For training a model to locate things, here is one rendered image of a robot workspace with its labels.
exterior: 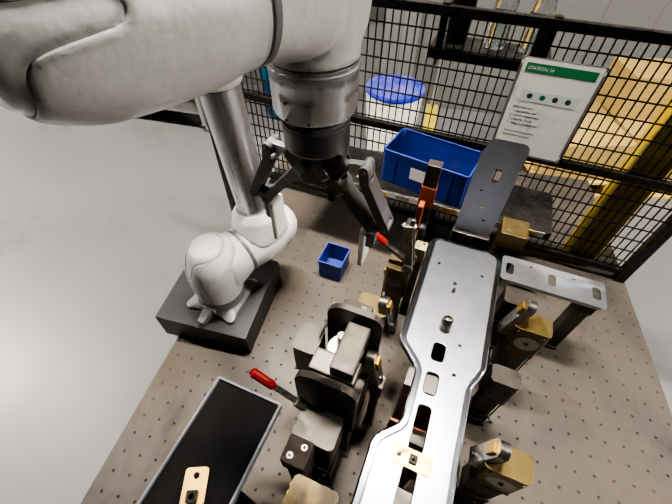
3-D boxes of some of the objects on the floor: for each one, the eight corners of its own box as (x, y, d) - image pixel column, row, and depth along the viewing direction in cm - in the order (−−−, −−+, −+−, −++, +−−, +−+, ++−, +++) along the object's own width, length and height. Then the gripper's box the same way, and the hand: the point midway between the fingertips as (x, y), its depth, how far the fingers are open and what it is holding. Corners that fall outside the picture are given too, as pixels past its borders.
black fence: (551, 370, 193) (888, 68, 76) (235, 260, 241) (145, -28, 124) (551, 348, 201) (855, 45, 84) (246, 246, 249) (172, -37, 133)
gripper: (197, 104, 39) (236, 238, 56) (421, 156, 33) (392, 290, 49) (235, 77, 44) (261, 208, 60) (438, 118, 38) (406, 252, 54)
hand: (320, 240), depth 54 cm, fingers open, 13 cm apart
